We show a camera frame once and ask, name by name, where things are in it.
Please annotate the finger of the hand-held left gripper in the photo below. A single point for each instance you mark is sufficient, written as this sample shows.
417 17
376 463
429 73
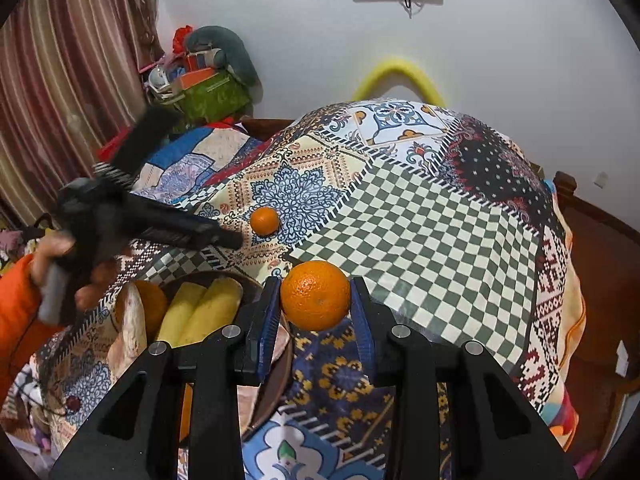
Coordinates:
190 232

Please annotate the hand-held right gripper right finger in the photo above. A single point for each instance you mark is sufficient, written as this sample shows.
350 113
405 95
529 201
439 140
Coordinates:
361 320

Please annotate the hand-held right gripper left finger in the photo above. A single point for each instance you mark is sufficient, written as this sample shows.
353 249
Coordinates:
270 320

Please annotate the large orange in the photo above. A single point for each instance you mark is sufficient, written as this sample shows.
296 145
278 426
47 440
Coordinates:
315 295

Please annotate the peeled banana piece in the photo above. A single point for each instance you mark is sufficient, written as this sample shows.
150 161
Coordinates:
182 310
215 305

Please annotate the small orange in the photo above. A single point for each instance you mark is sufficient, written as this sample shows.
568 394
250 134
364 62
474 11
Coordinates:
264 221

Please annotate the round brown plate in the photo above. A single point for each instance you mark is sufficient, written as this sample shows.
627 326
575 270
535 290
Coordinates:
272 400

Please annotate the brown bread roll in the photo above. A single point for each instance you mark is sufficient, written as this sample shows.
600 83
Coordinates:
131 325

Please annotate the person's left forearm orange sleeve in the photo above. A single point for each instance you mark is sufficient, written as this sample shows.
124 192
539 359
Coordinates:
17 310

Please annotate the person's left hand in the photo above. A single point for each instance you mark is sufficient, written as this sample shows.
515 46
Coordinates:
95 285

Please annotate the red flat box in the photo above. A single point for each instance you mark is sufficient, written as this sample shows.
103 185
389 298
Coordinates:
107 147

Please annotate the patchwork printed blanket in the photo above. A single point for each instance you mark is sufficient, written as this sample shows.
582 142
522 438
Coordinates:
425 235

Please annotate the white round container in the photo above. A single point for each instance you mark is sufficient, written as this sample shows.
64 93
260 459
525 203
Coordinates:
157 80

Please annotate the orange box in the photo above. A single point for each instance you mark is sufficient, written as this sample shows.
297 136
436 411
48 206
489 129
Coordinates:
197 77

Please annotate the striped curtain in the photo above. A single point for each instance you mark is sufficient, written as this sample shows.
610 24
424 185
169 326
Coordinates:
75 60

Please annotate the yellow foam hoop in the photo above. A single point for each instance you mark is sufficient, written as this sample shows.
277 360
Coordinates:
400 66

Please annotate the white paper slip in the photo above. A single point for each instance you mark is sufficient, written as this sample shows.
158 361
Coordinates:
622 357

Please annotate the white wall socket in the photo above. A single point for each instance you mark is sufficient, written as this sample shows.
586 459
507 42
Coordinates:
600 180

